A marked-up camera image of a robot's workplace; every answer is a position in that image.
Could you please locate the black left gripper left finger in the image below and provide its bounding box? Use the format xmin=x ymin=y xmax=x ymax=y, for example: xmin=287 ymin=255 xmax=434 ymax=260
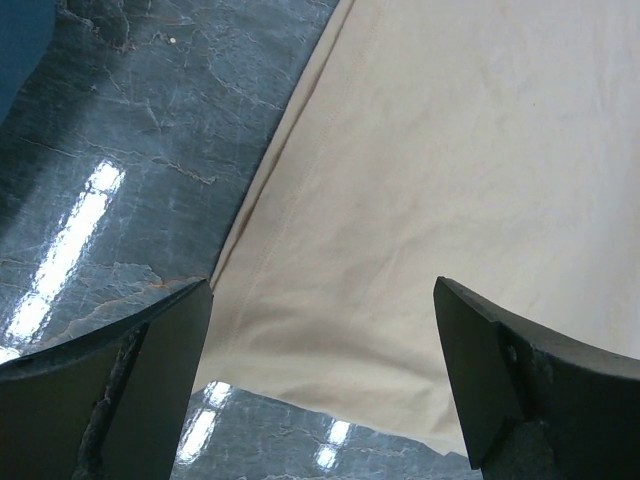
xmin=1 ymin=280 xmax=213 ymax=479

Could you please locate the beige t shirt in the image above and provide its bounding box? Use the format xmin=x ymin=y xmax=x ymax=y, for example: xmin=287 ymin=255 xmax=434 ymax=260
xmin=194 ymin=1 xmax=639 ymax=453

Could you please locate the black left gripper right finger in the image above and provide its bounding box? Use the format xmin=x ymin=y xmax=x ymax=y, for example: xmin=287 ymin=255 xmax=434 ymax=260
xmin=433 ymin=277 xmax=639 ymax=479

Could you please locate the blue yellow striped pillow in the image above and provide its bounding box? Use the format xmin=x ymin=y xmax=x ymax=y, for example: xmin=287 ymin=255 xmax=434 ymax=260
xmin=0 ymin=0 xmax=56 ymax=122

